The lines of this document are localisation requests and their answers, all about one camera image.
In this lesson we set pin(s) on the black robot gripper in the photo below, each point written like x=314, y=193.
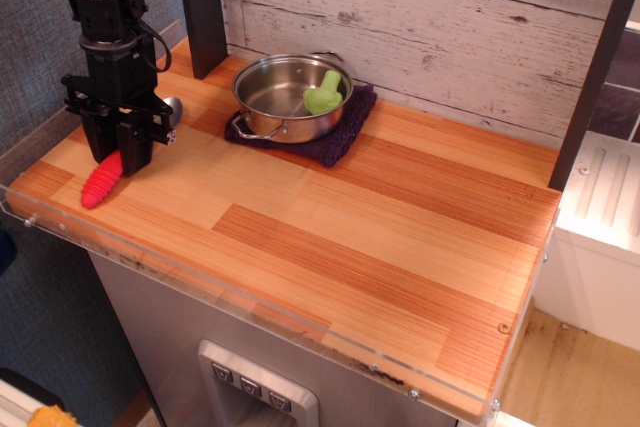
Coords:
x=118, y=105

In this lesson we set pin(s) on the red-handled metal spoon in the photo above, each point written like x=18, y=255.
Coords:
x=106, y=175

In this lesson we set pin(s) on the clear acrylic table guard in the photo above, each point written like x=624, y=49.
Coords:
x=426, y=302

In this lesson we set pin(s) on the yellow object bottom left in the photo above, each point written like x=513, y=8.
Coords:
x=51, y=416

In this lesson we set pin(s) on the dark right shelf post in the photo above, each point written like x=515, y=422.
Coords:
x=604, y=54

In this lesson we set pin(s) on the dark purple cloth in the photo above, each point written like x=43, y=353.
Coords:
x=327, y=150

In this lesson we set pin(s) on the dark shelf post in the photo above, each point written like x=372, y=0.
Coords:
x=604, y=54
x=206, y=33

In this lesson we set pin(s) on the dark left shelf post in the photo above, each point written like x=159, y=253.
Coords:
x=206, y=33

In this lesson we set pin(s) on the white toy sink unit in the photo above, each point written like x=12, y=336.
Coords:
x=590, y=278

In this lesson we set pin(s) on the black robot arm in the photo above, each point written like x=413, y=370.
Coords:
x=115, y=22

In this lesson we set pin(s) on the green toy vegetable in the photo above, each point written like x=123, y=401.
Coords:
x=326, y=97

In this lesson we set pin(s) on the silver toy fridge cabinet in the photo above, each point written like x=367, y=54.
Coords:
x=206, y=367

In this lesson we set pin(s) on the stainless steel pot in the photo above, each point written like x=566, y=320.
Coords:
x=270, y=96

